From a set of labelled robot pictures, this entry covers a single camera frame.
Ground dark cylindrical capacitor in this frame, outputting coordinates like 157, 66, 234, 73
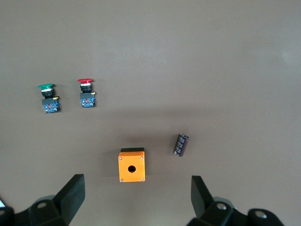
173, 134, 190, 157

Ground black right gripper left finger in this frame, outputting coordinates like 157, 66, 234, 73
14, 174, 85, 226

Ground green push button switch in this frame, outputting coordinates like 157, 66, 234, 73
37, 83, 62, 114

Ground red push button switch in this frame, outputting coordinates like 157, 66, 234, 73
77, 78, 96, 108

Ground orange button enclosure box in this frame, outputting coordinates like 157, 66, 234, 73
118, 147, 146, 183

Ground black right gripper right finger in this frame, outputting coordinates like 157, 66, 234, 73
187, 176, 285, 226

